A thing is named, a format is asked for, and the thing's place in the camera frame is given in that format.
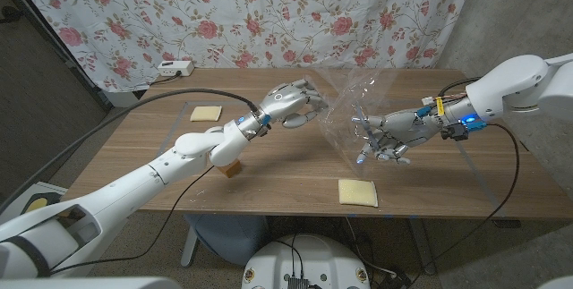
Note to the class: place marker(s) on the floral backdrop cloth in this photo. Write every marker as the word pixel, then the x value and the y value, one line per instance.
pixel 224 11

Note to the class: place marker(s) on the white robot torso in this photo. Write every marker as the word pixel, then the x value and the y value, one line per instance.
pixel 313 257

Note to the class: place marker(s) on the brown wooden block with holes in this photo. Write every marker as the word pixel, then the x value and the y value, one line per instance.
pixel 230 169

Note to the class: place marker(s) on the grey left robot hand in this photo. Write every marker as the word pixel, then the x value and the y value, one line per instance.
pixel 286 103

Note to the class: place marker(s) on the grey metal table leg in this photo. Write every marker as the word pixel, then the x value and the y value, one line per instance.
pixel 189 246
pixel 423 244

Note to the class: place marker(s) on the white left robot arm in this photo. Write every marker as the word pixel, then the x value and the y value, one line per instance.
pixel 156 177

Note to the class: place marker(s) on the transparent cling film sheet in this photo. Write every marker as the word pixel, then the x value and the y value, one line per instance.
pixel 353 101

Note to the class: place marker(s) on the blue grey round stool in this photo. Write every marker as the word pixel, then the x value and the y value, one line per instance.
pixel 228 235

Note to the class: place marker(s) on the yellow sponge at left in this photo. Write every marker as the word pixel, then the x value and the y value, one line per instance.
pixel 206 113

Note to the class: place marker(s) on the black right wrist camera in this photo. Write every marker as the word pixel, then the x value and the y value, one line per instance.
pixel 456 131

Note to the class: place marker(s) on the black power adapter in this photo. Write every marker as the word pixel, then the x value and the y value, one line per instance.
pixel 394 277

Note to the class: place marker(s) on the white power strip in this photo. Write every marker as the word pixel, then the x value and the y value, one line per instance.
pixel 174 69

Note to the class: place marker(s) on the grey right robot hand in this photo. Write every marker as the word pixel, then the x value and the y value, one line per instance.
pixel 403 130

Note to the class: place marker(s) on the white mat with yellow marks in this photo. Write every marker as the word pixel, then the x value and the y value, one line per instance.
pixel 31 201

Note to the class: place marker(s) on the yellow sponge near front edge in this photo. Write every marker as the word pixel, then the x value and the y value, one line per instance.
pixel 358 192

